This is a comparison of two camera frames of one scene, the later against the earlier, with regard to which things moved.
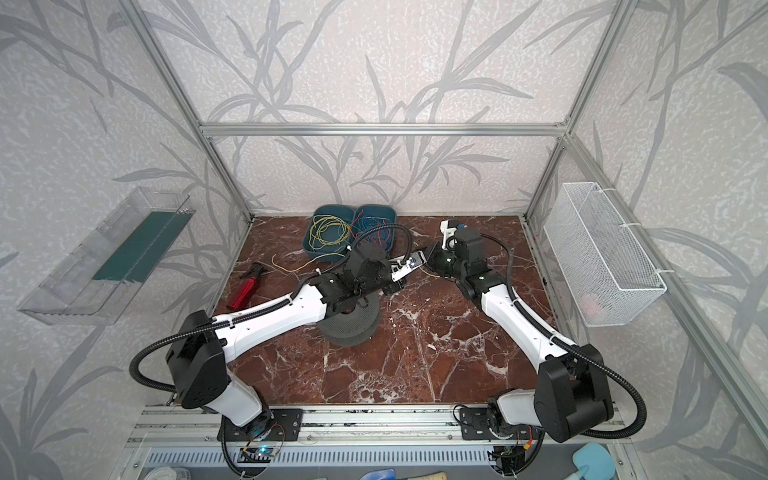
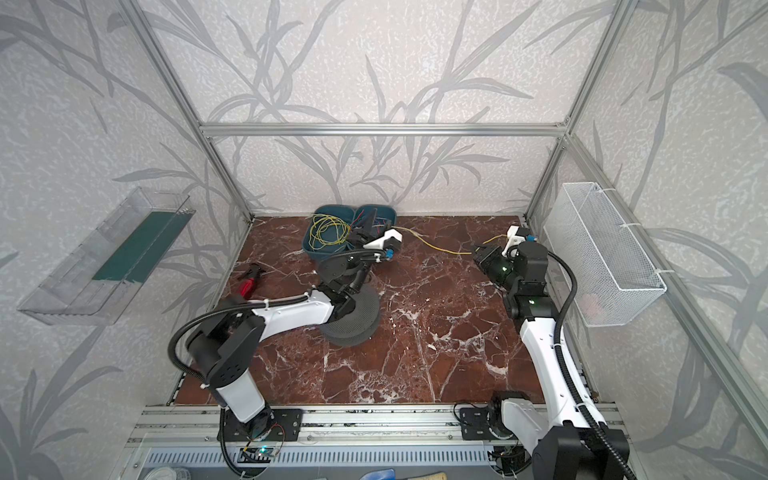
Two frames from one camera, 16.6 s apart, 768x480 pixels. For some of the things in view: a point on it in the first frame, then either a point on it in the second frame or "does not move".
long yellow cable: [337, 254] to [437, 249]
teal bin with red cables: [367, 216] does not move
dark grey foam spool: [356, 327] does not move
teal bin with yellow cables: [328, 236] does not move
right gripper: [435, 259] to [487, 256]
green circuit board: [256, 454] does not move
